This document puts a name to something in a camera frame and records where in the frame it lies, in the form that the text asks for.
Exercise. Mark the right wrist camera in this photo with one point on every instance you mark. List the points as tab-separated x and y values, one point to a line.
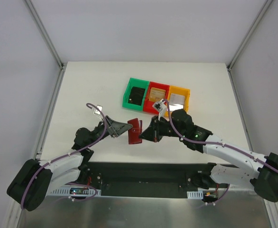
161	107

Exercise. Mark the aluminium frame post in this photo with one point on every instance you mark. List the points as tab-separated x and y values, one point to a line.
258	19
43	32

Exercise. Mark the left aluminium frame post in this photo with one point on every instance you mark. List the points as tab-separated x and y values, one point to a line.
43	32

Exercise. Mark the black VIP card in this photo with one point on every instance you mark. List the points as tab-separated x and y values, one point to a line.
136	95

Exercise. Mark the silver VIP card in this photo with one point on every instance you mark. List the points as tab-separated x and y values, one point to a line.
176	102

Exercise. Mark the right aluminium frame post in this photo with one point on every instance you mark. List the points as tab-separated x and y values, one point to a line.
258	19

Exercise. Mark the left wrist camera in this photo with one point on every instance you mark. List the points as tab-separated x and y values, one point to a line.
97	110

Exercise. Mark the left white cable duct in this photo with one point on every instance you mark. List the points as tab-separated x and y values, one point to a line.
74	191

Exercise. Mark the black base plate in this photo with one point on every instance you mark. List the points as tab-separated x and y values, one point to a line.
151	180

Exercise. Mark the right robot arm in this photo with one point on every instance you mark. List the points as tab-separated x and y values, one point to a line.
255	171

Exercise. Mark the green plastic bin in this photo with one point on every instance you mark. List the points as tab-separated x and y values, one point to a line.
138	83

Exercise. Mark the gold VIP card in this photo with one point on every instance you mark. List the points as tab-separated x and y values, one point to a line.
156	94

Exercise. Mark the white cable duct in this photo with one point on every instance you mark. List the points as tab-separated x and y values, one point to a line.
74	191
195	195

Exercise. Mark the red plastic bin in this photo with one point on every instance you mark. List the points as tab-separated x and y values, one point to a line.
147	107

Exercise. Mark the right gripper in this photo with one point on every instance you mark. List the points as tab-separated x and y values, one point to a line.
156	129

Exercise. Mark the aluminium table rail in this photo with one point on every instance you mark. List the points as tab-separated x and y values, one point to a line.
237	98
37	151

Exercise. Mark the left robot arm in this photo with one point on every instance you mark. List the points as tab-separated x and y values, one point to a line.
36	179

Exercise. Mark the right white cable duct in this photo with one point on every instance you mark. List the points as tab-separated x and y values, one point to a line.
195	195

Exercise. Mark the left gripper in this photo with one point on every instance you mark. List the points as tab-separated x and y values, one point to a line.
109	127

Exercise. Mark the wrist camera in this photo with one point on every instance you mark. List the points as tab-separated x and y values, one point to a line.
97	110
161	107

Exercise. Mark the right aluminium table rail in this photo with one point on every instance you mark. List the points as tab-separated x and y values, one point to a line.
237	98

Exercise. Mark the left aluminium table rail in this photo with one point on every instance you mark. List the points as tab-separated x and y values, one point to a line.
37	151

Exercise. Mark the red leather card holder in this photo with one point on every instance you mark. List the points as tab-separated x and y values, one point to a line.
135	131

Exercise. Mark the yellow plastic bin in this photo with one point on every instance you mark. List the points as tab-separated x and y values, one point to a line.
181	91

